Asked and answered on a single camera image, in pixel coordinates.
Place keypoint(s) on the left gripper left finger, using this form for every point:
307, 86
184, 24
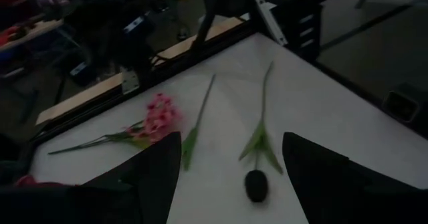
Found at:
157, 170

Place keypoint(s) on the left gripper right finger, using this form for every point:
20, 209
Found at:
317, 170

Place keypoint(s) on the pink flower stem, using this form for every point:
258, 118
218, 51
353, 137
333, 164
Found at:
190, 145

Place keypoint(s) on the pink artificial flower spray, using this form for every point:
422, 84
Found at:
160, 117

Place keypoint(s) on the black artificial tulip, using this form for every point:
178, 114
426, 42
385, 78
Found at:
256, 185

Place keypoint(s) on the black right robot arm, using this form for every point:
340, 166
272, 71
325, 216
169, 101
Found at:
137, 50

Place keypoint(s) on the black drawer unit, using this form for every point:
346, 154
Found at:
304, 26

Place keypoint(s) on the black table-level camera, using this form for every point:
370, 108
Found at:
401, 105

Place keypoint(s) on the black aluminum table frame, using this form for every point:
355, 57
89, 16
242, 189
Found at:
207, 48

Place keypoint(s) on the gray metal bracket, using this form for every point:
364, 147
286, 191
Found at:
271, 20

